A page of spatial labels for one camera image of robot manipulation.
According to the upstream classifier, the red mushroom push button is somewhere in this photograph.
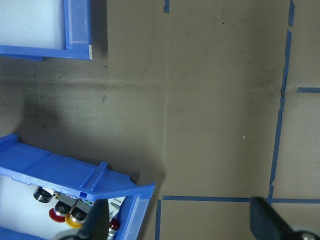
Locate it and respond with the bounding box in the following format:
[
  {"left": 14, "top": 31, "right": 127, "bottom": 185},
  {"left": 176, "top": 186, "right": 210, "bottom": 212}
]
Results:
[{"left": 48, "top": 193, "right": 81, "bottom": 223}]

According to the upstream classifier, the blue plastic button bin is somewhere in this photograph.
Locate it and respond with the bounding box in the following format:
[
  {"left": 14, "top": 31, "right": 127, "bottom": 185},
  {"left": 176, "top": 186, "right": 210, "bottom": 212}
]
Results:
[{"left": 0, "top": 133, "right": 156, "bottom": 240}]

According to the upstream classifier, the small red pilot lamp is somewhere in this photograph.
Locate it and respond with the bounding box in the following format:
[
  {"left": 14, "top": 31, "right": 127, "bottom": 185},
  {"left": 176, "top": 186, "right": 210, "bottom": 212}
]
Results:
[{"left": 107, "top": 217, "right": 121, "bottom": 238}]

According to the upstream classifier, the white foam liner under buttons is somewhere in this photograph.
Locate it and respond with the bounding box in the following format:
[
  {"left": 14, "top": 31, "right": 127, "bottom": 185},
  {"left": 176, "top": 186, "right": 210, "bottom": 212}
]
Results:
[{"left": 0, "top": 174, "right": 87, "bottom": 238}]

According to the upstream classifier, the bare white foam liner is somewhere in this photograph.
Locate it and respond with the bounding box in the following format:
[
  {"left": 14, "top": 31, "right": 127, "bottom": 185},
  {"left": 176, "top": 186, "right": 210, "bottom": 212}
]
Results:
[{"left": 0, "top": 0, "right": 68, "bottom": 51}]

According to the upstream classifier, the yellow mushroom push button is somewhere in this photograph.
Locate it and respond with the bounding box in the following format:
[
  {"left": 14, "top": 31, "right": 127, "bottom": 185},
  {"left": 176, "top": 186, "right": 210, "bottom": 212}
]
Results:
[{"left": 64, "top": 199, "right": 96, "bottom": 230}]

